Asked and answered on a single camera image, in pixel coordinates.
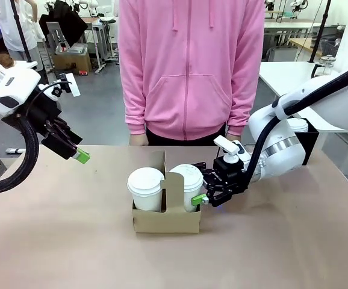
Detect white paper cup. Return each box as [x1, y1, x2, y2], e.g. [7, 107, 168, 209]
[182, 186, 204, 213]
[131, 191, 163, 212]

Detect large white work table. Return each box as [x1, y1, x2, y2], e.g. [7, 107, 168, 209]
[258, 61, 348, 133]

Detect grey desk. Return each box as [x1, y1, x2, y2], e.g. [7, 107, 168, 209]
[82, 16, 120, 75]

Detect wrist white camera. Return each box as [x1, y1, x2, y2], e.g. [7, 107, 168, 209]
[213, 135, 244, 165]
[51, 72, 81, 99]

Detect person's right hand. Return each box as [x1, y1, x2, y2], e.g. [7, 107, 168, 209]
[128, 132, 149, 147]

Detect brown furry object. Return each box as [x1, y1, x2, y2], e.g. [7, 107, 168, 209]
[0, 52, 14, 69]

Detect black cloth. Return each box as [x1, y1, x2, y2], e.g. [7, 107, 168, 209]
[38, 0, 90, 49]

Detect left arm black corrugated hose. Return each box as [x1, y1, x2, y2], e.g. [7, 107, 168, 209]
[0, 113, 40, 196]

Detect background person in white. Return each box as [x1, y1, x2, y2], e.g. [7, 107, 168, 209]
[0, 0, 42, 63]

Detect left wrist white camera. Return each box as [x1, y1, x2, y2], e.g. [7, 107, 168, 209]
[51, 72, 81, 99]

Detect white background table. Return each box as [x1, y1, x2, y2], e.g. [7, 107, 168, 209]
[264, 19, 324, 42]

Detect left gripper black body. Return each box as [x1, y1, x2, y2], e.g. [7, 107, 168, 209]
[26, 92, 63, 129]

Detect grey chair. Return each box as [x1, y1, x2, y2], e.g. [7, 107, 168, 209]
[266, 46, 299, 63]

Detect black tripod pole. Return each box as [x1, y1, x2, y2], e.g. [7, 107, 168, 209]
[308, 0, 333, 63]
[10, 0, 49, 87]

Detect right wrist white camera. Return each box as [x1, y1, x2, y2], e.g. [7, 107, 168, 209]
[213, 135, 244, 165]

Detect white plastic cup lid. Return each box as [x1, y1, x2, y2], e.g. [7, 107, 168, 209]
[126, 167, 164, 197]
[169, 164, 205, 193]

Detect brown cardboard cup carrier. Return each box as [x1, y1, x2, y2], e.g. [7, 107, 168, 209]
[131, 150, 203, 234]

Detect clear glass jar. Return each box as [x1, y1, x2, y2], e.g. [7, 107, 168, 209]
[318, 55, 340, 76]

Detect brown cardboard box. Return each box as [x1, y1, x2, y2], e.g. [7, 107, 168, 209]
[52, 43, 93, 75]

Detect black trousers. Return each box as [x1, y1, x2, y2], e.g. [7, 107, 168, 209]
[146, 125, 228, 148]

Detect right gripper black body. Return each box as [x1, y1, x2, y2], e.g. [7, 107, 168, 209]
[213, 157, 249, 195]

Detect stack of white cups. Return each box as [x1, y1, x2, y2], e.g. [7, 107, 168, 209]
[287, 117, 309, 134]

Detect person in pink hoodie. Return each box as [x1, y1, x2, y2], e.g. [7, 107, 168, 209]
[118, 0, 267, 141]

